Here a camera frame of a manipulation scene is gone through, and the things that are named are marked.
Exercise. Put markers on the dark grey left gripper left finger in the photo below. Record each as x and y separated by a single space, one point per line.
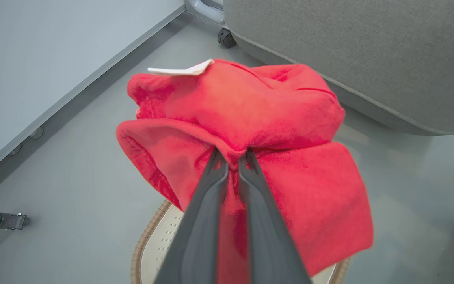
199 236

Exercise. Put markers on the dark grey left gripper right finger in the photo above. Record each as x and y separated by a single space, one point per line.
270 244

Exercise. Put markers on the red fleece garment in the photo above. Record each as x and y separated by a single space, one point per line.
270 110

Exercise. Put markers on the grey upholstered wheeled furniture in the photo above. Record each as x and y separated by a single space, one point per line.
369 59

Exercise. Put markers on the black caster wheel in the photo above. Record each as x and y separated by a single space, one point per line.
226 38

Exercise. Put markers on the dark metal caster bracket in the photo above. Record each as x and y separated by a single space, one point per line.
11 221

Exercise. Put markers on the grey metal partition frame leg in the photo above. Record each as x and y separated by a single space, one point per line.
205 10

